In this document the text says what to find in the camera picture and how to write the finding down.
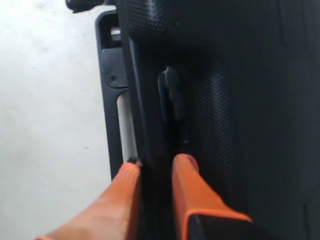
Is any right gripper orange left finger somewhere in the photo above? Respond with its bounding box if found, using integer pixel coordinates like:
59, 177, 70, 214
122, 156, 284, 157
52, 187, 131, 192
37, 162, 141, 240

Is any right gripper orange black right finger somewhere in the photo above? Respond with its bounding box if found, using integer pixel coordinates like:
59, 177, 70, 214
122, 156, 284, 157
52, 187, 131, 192
172, 153, 275, 240

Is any black tool case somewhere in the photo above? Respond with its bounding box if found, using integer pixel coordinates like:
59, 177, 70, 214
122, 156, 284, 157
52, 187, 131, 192
66, 0, 320, 240

